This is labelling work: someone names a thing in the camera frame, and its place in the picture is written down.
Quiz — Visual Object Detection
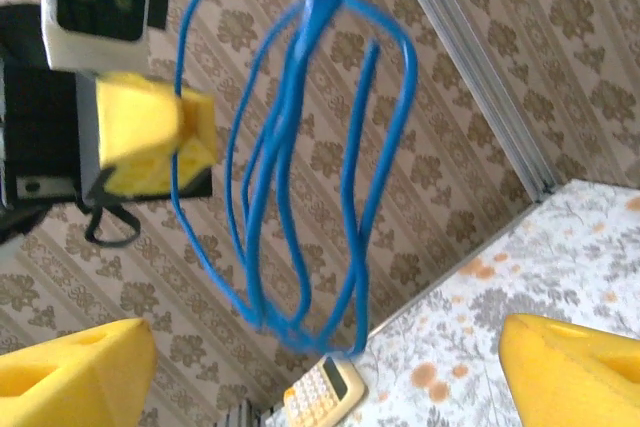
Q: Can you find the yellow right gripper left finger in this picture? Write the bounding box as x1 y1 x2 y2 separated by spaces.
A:
0 317 157 427

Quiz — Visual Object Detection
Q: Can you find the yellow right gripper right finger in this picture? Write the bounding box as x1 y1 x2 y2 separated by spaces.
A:
499 314 640 427

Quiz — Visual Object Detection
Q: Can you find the blue cable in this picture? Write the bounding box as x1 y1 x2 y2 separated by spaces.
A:
169 0 419 358

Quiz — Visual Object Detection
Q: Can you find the floral tablecloth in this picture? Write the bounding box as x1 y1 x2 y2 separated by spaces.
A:
259 179 640 427

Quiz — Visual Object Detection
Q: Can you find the cream calculator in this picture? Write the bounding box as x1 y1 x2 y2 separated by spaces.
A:
283 354 369 427

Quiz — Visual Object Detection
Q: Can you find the thin black cable loop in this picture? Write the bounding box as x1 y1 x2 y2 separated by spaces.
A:
83 186 140 248

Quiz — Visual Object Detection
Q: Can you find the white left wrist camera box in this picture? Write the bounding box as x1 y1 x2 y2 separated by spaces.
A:
42 0 169 71

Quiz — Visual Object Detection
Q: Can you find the aluminium frame post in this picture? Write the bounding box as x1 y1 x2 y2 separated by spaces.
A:
387 0 561 203

